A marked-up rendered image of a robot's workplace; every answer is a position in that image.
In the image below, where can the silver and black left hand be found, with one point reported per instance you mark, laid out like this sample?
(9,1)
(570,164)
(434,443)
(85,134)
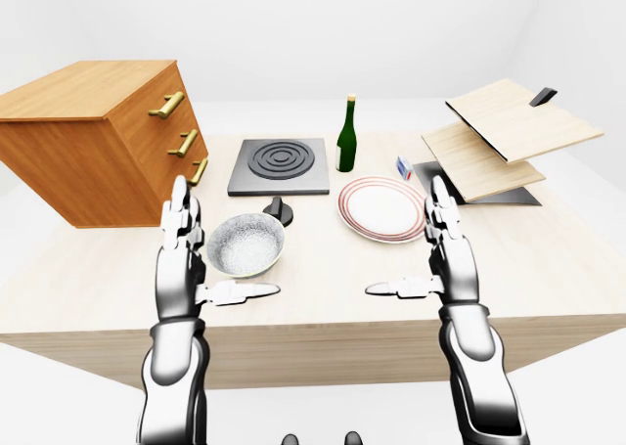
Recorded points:
(178,269)

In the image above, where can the silver and black right hand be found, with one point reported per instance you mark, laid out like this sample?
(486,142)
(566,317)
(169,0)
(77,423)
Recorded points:
(455,274)

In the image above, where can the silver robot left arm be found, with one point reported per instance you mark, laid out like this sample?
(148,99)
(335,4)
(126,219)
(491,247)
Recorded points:
(171,381)

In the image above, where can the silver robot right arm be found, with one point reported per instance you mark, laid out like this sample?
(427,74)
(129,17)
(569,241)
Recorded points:
(481,376)

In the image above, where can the speckled grey bowl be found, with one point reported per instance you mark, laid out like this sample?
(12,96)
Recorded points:
(244,247)

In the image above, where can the white plate with red rings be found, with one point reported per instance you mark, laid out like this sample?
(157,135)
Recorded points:
(381,210)

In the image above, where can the flat dark stove plate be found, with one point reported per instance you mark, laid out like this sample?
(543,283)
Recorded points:
(279,164)

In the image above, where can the wooden cabinet drawer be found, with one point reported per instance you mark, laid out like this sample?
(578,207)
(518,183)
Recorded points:
(142,115)
(156,146)
(161,183)

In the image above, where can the round black stove knob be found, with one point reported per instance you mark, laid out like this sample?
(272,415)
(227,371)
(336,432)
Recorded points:
(279,210)

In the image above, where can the small blue and white box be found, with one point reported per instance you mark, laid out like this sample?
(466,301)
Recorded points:
(405,167)

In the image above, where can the wooden cabinet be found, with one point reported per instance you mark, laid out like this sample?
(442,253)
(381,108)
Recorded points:
(63,161)

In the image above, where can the pale wooden two-shelf rack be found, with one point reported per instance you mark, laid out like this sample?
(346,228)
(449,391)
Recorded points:
(518,122)

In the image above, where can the green wine bottle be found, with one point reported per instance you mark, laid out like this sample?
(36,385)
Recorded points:
(346,146)

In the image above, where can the small dark rounded shape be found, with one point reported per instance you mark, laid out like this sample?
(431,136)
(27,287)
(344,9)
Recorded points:
(352,438)
(289,440)

